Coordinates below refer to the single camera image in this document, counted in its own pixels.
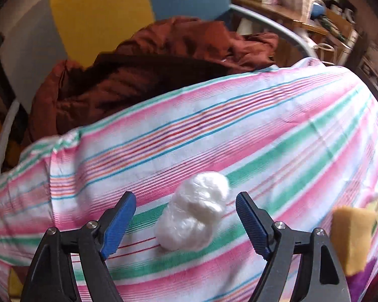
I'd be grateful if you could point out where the small white plastic bag ball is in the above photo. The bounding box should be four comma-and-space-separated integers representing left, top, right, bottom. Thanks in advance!
154, 171, 230, 252

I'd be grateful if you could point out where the yellow sponge block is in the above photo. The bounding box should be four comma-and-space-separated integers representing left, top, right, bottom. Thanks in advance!
330, 207, 375, 276

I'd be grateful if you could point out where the purple cloth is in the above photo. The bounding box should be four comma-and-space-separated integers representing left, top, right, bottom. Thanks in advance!
346, 259, 376, 302

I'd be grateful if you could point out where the green small medicine box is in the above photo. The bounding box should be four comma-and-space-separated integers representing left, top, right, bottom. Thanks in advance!
366, 195, 378, 236

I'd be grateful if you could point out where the gold metal tin box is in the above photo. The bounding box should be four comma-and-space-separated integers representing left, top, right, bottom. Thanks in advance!
8, 267, 24, 301

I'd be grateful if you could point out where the maroon crumpled jacket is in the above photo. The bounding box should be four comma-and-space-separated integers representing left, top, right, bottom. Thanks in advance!
24, 16, 278, 145

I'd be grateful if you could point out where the white basket bag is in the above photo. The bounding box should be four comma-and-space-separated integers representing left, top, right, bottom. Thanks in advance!
313, 43, 336, 66

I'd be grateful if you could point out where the wooden side table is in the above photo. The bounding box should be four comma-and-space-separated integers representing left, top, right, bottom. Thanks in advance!
231, 0, 328, 36

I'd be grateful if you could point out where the grey yellow blue chair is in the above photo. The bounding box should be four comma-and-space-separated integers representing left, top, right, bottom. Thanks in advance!
0, 0, 314, 176

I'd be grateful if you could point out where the blue folding chair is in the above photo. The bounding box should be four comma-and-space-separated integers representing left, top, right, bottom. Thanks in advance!
310, 0, 326, 20

